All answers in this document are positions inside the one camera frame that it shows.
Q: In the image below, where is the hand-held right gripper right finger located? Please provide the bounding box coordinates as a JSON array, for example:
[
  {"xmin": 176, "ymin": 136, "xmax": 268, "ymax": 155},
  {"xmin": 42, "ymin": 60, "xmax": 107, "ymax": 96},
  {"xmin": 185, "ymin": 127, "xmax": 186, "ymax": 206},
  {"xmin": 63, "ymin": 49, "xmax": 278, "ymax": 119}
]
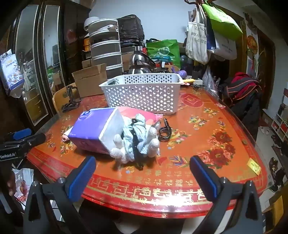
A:
[{"xmin": 190, "ymin": 155, "xmax": 265, "ymax": 234}]

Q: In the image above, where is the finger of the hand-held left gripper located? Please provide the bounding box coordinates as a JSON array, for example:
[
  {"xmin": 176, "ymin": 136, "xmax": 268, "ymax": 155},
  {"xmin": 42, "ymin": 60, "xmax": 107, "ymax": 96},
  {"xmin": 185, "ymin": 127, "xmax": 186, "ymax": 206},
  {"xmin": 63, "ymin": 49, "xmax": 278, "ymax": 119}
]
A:
[
  {"xmin": 3, "ymin": 128, "xmax": 32, "ymax": 142},
  {"xmin": 19, "ymin": 133, "xmax": 46, "ymax": 148}
]

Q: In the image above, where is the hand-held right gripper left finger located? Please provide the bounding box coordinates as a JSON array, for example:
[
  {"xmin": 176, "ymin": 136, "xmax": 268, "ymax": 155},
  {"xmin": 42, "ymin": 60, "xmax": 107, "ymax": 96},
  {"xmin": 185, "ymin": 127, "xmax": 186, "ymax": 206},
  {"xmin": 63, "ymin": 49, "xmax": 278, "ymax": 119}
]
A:
[{"xmin": 24, "ymin": 155, "xmax": 97, "ymax": 234}]

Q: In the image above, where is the purple tissue pack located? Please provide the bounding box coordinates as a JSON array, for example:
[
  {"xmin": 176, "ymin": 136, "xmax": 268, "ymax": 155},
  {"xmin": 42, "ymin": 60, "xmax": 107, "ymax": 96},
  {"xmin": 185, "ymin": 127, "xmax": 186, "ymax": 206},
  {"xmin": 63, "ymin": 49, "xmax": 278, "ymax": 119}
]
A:
[{"xmin": 69, "ymin": 107, "xmax": 125, "ymax": 156}]

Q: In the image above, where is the light blue cloth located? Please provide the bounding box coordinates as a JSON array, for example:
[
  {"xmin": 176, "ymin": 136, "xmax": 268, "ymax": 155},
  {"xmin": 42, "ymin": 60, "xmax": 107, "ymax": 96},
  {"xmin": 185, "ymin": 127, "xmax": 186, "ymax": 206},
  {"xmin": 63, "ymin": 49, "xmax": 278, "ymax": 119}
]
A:
[{"xmin": 123, "ymin": 114, "xmax": 158, "ymax": 161}]

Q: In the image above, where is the pink packet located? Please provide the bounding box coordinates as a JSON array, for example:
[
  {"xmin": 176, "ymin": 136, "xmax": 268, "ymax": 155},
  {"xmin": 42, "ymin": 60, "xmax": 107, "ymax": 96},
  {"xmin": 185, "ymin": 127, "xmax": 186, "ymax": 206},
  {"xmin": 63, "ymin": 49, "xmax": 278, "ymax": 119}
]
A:
[{"xmin": 118, "ymin": 106, "xmax": 163, "ymax": 126}]

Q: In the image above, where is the white perforated plastic basket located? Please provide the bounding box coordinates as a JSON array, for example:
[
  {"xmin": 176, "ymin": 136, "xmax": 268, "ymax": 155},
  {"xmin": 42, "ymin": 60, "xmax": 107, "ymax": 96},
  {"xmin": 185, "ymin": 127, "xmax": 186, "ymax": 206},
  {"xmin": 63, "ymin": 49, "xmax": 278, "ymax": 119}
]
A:
[{"xmin": 99, "ymin": 73, "xmax": 184, "ymax": 116}]

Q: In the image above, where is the person's left hand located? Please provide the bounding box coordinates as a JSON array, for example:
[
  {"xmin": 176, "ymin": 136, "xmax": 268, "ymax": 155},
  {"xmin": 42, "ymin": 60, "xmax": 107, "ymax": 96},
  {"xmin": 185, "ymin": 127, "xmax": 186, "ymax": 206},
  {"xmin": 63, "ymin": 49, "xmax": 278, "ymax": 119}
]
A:
[{"xmin": 6, "ymin": 173, "xmax": 18, "ymax": 197}]

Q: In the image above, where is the white red snack bag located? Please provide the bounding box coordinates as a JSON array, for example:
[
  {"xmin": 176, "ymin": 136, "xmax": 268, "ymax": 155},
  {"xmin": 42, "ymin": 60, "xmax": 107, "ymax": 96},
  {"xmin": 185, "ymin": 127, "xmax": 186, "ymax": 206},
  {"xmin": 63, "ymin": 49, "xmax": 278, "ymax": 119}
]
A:
[{"xmin": 12, "ymin": 168, "xmax": 35, "ymax": 203}]

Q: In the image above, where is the wooden chair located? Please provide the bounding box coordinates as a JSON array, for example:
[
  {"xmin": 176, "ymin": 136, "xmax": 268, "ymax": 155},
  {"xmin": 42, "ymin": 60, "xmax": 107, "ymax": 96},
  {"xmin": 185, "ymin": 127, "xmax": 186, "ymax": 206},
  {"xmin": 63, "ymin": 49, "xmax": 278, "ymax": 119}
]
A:
[{"xmin": 52, "ymin": 82, "xmax": 82, "ymax": 116}]

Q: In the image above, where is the white fuzzy glove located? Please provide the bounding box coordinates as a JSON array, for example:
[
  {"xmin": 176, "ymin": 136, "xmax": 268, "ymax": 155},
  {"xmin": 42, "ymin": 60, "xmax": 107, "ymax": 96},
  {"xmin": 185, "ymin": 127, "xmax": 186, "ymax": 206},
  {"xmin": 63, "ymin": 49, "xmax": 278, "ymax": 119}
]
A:
[
  {"xmin": 109, "ymin": 134, "xmax": 127, "ymax": 164},
  {"xmin": 146, "ymin": 126, "xmax": 161, "ymax": 158}
]

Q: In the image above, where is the blue printed packet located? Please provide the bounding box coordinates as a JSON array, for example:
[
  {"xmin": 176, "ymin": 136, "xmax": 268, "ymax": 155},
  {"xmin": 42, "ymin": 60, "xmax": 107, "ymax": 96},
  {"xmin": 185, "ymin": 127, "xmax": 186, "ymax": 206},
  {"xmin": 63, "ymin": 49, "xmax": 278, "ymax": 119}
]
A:
[{"xmin": 0, "ymin": 50, "xmax": 25, "ymax": 95}]

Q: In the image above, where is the mirrored wardrobe door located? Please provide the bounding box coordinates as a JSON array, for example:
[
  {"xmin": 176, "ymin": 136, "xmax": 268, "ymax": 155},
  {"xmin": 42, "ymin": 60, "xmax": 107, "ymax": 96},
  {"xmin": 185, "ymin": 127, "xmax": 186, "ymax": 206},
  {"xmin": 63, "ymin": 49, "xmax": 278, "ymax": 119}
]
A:
[
  {"xmin": 42, "ymin": 3, "xmax": 66, "ymax": 95},
  {"xmin": 12, "ymin": 4, "xmax": 49, "ymax": 126}
]

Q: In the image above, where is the open cardboard box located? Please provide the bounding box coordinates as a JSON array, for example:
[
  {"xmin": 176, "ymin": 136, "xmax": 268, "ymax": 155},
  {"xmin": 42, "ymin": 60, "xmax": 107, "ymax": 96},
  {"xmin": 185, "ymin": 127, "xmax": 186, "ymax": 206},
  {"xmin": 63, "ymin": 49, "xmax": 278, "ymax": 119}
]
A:
[{"xmin": 72, "ymin": 64, "xmax": 108, "ymax": 98}]

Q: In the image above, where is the white shelf unit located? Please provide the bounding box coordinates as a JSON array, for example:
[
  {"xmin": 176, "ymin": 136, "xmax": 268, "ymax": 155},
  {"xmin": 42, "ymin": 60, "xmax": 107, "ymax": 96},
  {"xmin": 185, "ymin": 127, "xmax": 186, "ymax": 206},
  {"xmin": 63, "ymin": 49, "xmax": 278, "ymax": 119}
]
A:
[{"xmin": 271, "ymin": 112, "xmax": 288, "ymax": 146}]

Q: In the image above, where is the clear plastic bag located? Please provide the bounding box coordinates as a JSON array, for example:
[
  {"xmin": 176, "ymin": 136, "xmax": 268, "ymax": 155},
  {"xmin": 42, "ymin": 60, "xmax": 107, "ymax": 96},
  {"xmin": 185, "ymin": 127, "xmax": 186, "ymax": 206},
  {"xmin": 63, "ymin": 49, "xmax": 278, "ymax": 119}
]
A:
[{"xmin": 202, "ymin": 67, "xmax": 217, "ymax": 91}]

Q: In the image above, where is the grey stacked storage tower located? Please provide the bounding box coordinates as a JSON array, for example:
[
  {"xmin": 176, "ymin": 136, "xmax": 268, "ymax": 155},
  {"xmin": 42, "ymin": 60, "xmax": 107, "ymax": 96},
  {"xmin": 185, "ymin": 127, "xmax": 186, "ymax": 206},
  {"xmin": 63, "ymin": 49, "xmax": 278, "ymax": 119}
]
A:
[{"xmin": 88, "ymin": 18, "xmax": 123, "ymax": 79}]

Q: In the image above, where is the small cardboard box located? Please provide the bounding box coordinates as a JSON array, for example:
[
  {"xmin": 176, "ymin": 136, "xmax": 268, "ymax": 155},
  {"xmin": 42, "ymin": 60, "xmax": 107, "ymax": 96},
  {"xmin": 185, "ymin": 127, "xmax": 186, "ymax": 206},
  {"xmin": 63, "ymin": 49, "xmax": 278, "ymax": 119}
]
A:
[{"xmin": 121, "ymin": 53, "xmax": 135, "ymax": 71}]

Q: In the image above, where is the stainless steel kettle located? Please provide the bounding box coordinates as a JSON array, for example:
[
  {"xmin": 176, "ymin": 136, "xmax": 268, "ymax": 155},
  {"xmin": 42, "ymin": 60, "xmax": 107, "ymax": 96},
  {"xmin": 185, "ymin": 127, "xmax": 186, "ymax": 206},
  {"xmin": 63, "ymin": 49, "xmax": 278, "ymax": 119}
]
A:
[{"xmin": 128, "ymin": 46, "xmax": 156, "ymax": 75}]

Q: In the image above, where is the white bowl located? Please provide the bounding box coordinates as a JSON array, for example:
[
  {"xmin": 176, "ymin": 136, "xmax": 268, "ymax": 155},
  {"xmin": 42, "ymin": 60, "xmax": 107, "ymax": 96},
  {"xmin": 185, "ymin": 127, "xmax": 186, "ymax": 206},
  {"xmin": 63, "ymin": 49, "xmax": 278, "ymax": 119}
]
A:
[{"xmin": 84, "ymin": 16, "xmax": 100, "ymax": 30}]

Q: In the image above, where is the white tote bag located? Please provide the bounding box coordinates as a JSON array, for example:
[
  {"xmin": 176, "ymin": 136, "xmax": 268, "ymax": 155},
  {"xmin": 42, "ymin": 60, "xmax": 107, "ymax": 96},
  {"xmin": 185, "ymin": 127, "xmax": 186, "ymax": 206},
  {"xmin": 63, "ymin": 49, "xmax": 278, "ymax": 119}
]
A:
[{"xmin": 213, "ymin": 29, "xmax": 238, "ymax": 61}]

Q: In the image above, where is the green shopping bag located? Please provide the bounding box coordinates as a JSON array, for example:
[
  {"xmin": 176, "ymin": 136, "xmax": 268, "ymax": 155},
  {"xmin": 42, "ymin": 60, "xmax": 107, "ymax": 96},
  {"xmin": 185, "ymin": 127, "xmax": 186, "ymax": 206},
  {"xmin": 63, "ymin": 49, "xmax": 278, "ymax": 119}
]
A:
[{"xmin": 146, "ymin": 39, "xmax": 181, "ymax": 69}]

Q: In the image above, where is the cream tote bag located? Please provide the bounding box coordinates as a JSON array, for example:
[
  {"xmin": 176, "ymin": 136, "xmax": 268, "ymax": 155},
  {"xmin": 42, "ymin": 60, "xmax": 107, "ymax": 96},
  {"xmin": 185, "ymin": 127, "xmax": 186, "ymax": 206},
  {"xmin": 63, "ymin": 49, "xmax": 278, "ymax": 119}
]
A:
[{"xmin": 185, "ymin": 8, "xmax": 209, "ymax": 65}]

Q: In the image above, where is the blue hanging bag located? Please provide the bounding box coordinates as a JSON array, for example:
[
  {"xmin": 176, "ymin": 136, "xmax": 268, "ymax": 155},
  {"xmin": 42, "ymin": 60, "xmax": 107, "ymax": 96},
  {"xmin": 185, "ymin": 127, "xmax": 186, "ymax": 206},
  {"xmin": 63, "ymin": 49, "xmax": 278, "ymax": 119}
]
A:
[{"xmin": 206, "ymin": 17, "xmax": 217, "ymax": 53}]

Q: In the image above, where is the red door ornament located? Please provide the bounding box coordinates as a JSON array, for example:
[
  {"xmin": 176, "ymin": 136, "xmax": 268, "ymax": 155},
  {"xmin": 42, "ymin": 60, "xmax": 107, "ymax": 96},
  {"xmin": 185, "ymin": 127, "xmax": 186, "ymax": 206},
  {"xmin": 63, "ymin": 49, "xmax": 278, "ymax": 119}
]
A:
[{"xmin": 247, "ymin": 34, "xmax": 258, "ymax": 55}]

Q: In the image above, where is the black bag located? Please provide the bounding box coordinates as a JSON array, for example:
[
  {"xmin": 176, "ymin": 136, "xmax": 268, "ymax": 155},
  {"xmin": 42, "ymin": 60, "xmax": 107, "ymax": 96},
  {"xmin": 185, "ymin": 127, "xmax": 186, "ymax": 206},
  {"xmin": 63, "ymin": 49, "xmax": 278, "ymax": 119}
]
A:
[{"xmin": 117, "ymin": 15, "xmax": 145, "ymax": 42}]

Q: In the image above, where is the green hanging bag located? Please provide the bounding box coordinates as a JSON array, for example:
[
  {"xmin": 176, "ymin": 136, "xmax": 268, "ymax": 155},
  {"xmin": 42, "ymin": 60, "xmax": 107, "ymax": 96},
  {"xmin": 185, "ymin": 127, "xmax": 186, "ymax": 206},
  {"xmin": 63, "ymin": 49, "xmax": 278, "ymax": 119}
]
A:
[{"xmin": 201, "ymin": 1, "xmax": 244, "ymax": 41}]

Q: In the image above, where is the black strap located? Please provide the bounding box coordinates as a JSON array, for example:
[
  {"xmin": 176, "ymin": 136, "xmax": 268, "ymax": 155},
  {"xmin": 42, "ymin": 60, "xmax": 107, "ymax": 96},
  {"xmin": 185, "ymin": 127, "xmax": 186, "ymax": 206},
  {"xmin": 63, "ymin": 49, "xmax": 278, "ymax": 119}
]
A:
[{"xmin": 132, "ymin": 118, "xmax": 144, "ymax": 171}]

